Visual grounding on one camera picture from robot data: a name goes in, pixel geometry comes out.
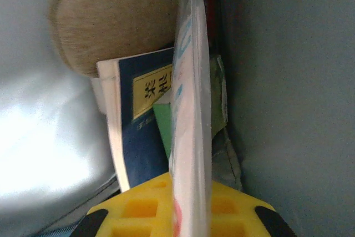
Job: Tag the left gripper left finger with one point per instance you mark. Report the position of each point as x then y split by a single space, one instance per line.
144 214

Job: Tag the green flat sheet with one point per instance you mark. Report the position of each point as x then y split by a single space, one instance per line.
163 128

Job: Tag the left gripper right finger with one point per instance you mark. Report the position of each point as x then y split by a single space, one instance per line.
235 214

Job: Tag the navy book yellow label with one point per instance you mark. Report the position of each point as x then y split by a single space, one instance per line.
141 142

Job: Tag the white blue plastic packet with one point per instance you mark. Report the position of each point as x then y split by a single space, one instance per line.
191 109

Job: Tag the navy blue backpack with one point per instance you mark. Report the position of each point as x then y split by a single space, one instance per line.
291 81

